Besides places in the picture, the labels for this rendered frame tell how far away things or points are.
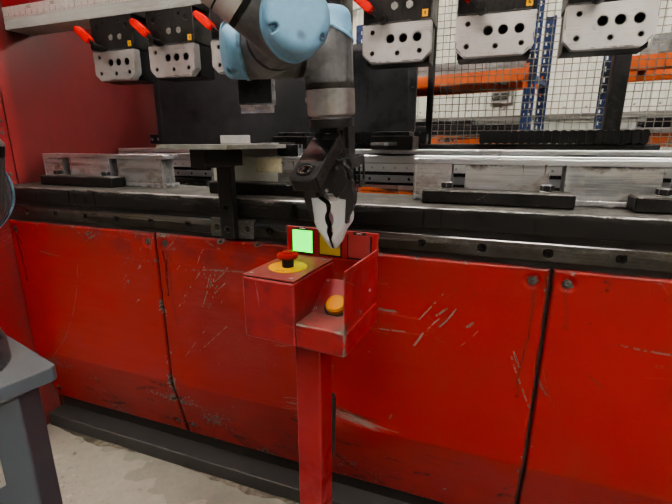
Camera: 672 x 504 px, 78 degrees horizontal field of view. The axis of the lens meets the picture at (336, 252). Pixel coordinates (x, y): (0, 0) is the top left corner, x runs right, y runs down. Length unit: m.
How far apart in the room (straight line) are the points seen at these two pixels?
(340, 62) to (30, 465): 0.62
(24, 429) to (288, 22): 0.50
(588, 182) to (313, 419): 0.73
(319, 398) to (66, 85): 1.44
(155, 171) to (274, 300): 0.74
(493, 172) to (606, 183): 0.22
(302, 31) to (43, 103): 1.39
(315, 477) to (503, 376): 0.45
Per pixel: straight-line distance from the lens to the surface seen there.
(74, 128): 1.85
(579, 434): 1.06
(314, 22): 0.49
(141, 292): 1.33
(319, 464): 0.93
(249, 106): 1.19
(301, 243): 0.85
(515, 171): 0.99
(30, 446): 0.58
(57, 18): 1.59
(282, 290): 0.71
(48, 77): 1.82
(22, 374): 0.54
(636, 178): 1.02
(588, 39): 1.00
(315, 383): 0.83
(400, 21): 1.02
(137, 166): 1.40
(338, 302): 0.75
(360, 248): 0.79
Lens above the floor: 1.00
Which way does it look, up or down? 15 degrees down
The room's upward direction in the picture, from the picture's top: straight up
